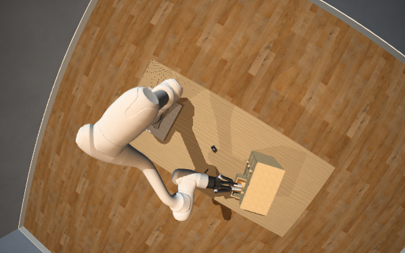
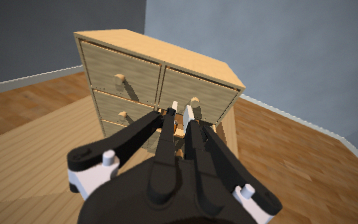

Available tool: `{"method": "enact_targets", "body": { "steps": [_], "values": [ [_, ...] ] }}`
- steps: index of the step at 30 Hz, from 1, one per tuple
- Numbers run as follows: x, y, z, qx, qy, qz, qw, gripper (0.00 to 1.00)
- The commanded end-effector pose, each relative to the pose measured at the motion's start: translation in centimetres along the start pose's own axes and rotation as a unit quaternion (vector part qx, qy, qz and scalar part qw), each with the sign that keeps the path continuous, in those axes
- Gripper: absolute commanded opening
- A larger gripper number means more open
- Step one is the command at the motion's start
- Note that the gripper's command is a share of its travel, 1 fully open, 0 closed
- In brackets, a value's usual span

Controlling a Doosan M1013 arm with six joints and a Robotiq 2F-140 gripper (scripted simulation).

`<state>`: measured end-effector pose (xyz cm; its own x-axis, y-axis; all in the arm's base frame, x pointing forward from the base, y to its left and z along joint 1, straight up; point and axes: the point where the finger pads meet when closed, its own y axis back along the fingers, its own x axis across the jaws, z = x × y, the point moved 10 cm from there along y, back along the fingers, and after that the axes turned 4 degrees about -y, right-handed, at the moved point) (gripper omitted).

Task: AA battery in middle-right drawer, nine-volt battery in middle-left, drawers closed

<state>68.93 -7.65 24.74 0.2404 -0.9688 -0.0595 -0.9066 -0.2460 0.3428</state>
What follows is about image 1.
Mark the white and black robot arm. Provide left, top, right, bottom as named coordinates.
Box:
left=76, top=78, right=209, bottom=221

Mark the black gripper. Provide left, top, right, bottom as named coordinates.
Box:
left=207, top=174, right=242, bottom=193

